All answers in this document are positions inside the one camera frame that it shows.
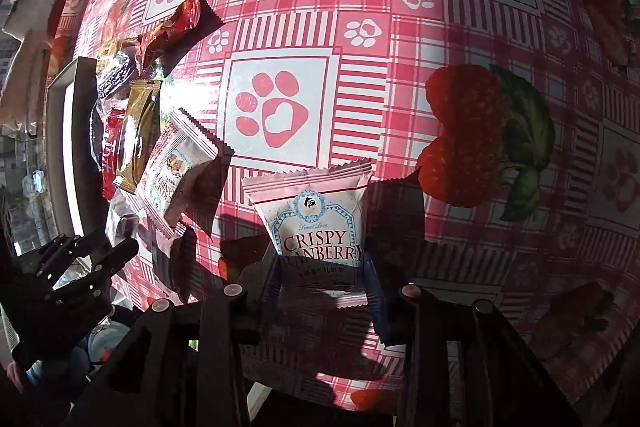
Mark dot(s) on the glossy red snack packet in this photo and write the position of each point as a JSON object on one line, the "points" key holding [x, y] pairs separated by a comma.
{"points": [[112, 152]]}

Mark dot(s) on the black snack packet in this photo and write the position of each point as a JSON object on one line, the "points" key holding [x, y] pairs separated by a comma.
{"points": [[117, 74]]}

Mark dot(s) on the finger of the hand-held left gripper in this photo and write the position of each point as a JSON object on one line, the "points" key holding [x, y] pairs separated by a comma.
{"points": [[70, 252], [117, 257]]}

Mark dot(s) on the strawberry print checked tablecloth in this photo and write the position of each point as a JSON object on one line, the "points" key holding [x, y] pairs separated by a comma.
{"points": [[390, 57]]}

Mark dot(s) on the white blue-lace packet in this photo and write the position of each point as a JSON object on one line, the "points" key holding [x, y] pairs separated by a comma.
{"points": [[312, 227]]}

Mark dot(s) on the silver snack packet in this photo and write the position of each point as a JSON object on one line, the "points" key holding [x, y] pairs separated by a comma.
{"points": [[122, 222]]}

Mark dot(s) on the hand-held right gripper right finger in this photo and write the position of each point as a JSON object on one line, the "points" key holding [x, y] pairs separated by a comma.
{"points": [[382, 307]]}

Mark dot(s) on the red snack packet gold label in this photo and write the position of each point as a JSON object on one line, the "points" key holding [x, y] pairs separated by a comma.
{"points": [[172, 32]]}

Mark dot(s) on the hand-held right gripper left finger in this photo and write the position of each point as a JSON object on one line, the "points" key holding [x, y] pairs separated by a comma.
{"points": [[264, 287]]}

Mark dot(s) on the white cardboard box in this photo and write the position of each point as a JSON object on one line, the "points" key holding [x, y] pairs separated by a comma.
{"points": [[75, 142]]}

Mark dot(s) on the white snack packet cookie picture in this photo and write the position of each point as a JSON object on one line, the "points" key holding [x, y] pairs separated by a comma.
{"points": [[175, 172]]}

